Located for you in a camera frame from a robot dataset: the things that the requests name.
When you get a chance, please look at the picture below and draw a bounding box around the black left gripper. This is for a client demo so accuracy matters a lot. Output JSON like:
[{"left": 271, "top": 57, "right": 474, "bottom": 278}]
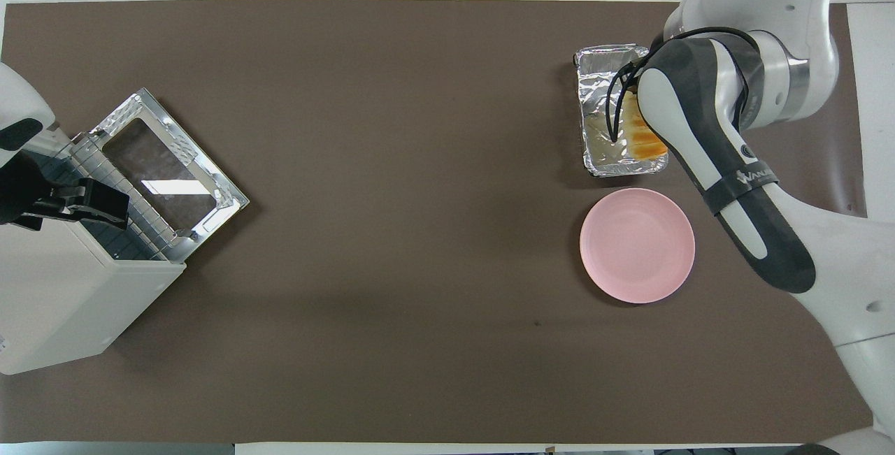
[{"left": 0, "top": 151, "right": 130, "bottom": 232}]

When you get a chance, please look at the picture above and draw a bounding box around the aluminium foil tray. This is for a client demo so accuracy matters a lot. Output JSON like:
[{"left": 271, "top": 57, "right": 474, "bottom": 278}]
[{"left": 573, "top": 44, "right": 670, "bottom": 178}]

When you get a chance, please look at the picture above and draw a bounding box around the golden ridged bread loaf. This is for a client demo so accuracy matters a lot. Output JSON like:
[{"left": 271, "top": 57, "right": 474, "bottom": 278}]
[{"left": 622, "top": 92, "right": 666, "bottom": 161}]

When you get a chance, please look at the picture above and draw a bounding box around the glass oven door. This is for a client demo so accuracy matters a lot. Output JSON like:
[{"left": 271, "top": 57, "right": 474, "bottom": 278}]
[{"left": 89, "top": 88, "right": 250, "bottom": 263}]

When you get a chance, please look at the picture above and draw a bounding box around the cream toaster oven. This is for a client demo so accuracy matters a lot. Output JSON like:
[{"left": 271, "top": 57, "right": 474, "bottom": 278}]
[{"left": 0, "top": 88, "right": 250, "bottom": 376}]

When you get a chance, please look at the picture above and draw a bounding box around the brown table mat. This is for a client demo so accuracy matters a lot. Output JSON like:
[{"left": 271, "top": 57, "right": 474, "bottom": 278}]
[{"left": 0, "top": 0, "right": 875, "bottom": 444}]

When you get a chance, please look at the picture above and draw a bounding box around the pink round plate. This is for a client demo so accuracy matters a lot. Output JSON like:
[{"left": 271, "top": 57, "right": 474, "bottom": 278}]
[{"left": 579, "top": 188, "right": 696, "bottom": 305}]

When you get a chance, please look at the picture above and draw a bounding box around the oven wire rack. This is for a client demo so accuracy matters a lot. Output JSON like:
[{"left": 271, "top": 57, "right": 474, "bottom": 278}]
[{"left": 42, "top": 130, "right": 176, "bottom": 263}]

